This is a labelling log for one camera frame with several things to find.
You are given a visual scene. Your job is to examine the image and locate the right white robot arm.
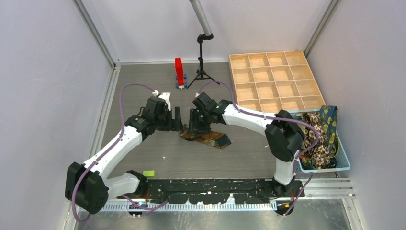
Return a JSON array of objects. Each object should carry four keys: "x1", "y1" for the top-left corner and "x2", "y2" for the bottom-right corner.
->
[{"x1": 192, "y1": 92, "x2": 304, "y2": 197}]

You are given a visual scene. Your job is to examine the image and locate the aluminium front rail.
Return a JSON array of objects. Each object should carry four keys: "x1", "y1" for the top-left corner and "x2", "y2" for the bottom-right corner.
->
[{"x1": 67, "y1": 177, "x2": 357, "y2": 213}]

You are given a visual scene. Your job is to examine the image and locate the purple cable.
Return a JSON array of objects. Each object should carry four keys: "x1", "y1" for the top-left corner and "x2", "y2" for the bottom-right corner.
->
[
  {"x1": 71, "y1": 83, "x2": 169, "y2": 223},
  {"x1": 196, "y1": 80, "x2": 321, "y2": 217}
]

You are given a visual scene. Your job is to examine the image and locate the grey pole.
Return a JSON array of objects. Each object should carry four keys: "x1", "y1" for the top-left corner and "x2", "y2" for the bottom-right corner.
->
[{"x1": 189, "y1": 0, "x2": 213, "y2": 37}]

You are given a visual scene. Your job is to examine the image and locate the red toy block truck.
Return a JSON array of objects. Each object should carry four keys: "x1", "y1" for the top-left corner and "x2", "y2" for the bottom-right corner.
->
[{"x1": 175, "y1": 58, "x2": 187, "y2": 89}]

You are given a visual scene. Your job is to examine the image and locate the brown floral black tie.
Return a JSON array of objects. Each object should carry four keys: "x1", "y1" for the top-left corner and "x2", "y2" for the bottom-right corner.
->
[{"x1": 300, "y1": 112, "x2": 333, "y2": 170}]

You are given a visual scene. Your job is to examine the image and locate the light blue plastic basket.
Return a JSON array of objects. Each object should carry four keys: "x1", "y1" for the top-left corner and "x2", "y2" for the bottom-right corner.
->
[{"x1": 291, "y1": 109, "x2": 350, "y2": 173}]

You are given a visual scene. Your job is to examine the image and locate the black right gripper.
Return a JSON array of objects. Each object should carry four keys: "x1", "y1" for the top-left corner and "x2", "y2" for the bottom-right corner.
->
[{"x1": 188, "y1": 108, "x2": 212, "y2": 136}]

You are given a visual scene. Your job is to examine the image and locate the lime green block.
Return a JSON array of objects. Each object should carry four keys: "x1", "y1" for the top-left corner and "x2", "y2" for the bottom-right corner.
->
[{"x1": 143, "y1": 170, "x2": 156, "y2": 177}]

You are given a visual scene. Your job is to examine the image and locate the black tripod stand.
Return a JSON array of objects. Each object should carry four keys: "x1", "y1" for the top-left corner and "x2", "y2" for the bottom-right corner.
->
[{"x1": 187, "y1": 34, "x2": 214, "y2": 89}]

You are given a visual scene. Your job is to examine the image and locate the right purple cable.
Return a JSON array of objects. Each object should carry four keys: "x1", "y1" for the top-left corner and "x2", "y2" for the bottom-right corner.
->
[{"x1": 196, "y1": 80, "x2": 321, "y2": 217}]

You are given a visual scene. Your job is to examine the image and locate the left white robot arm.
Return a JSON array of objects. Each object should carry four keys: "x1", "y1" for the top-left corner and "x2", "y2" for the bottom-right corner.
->
[{"x1": 65, "y1": 92, "x2": 174, "y2": 214}]

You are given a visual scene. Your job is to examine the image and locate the blue tie yellow leaves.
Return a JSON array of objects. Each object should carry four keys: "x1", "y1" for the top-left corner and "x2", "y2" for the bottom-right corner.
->
[{"x1": 319, "y1": 105, "x2": 339, "y2": 158}]

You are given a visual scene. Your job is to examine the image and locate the wooden compartment tray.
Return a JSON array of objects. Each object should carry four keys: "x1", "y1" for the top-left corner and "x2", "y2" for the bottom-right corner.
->
[{"x1": 229, "y1": 51, "x2": 325, "y2": 113}]

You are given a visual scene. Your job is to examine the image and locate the blue orange green tie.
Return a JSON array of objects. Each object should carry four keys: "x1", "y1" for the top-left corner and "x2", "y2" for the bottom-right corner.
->
[{"x1": 180, "y1": 130, "x2": 232, "y2": 149}]

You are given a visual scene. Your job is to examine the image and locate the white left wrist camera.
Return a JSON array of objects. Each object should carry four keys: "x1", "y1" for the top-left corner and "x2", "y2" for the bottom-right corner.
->
[{"x1": 152, "y1": 90, "x2": 172, "y2": 111}]

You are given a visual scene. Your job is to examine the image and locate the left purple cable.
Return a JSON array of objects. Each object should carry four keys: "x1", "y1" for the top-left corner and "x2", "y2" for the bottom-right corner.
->
[{"x1": 71, "y1": 83, "x2": 169, "y2": 223}]

